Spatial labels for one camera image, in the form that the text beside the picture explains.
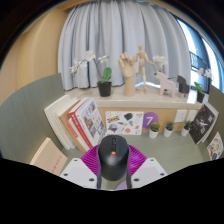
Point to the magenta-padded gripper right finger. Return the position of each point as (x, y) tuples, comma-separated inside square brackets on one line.
[(146, 171)]

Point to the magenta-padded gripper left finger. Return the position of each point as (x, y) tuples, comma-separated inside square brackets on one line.
[(80, 171)]

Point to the black computer mouse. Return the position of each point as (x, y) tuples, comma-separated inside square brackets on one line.
[(113, 160)]

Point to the beige book with red text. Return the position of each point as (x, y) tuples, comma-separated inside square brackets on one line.
[(48, 158)]

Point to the thin white red-spined book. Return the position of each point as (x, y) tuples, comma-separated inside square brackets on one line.
[(75, 133)]

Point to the brown book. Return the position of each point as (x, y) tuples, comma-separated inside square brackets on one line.
[(65, 123)]

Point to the round purple number sticker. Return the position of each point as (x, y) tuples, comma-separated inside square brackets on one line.
[(150, 120)]

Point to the white sticker sheet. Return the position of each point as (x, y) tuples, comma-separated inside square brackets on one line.
[(124, 123)]

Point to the colourful picture book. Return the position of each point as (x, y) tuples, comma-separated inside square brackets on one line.
[(215, 147)]

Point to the black book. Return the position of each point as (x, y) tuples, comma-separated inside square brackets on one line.
[(202, 124)]

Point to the white orchid in black pot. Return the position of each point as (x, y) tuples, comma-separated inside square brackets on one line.
[(104, 89)]

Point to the pink wooden horse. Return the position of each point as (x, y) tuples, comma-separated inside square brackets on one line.
[(166, 85)]

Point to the dark wooden horse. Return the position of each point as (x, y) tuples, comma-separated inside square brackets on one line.
[(183, 86)]

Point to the white orchid in dark pot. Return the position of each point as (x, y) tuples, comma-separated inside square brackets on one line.
[(200, 95)]

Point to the wooden hand model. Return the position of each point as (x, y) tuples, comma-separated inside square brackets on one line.
[(128, 71)]

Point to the wooden mannequin figure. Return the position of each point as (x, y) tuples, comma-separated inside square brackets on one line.
[(142, 63)]

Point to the white orchid plant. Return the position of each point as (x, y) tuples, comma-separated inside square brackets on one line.
[(160, 60)]

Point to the window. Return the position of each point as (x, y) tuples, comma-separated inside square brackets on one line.
[(200, 53)]

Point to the grey curtain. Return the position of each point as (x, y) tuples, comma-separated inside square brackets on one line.
[(116, 30)]

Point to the white wall socket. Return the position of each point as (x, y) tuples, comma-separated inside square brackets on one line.
[(192, 115), (181, 116)]

